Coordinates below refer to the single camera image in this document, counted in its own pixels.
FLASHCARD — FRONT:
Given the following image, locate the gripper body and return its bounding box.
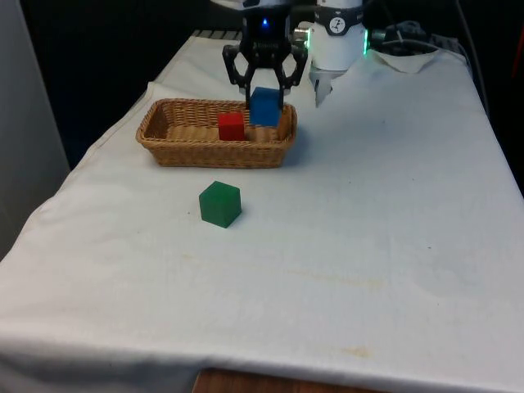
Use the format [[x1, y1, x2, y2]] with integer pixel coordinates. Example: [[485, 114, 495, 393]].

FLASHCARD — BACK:
[[243, 7, 291, 57]]

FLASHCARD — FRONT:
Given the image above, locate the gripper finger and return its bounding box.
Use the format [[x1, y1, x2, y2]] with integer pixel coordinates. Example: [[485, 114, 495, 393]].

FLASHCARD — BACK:
[[223, 43, 258, 111], [272, 45, 310, 111]]

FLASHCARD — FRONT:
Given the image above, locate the blue cube block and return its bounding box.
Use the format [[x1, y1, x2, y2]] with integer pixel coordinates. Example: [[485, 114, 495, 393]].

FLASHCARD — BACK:
[[249, 86, 284, 128]]

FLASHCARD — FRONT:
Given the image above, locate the red cube block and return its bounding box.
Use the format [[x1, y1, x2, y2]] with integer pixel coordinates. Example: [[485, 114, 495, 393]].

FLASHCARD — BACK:
[[217, 112, 247, 142]]

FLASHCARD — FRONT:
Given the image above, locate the wicker basket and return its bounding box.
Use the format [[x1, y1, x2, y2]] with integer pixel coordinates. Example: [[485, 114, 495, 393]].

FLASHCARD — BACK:
[[135, 97, 299, 169]]

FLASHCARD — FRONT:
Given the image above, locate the green cube block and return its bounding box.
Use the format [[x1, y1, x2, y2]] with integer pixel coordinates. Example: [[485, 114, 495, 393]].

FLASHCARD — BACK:
[[198, 180, 242, 229]]

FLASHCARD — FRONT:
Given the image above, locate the pale grey locker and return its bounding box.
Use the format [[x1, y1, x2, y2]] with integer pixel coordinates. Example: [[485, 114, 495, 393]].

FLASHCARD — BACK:
[[0, 0, 71, 263]]

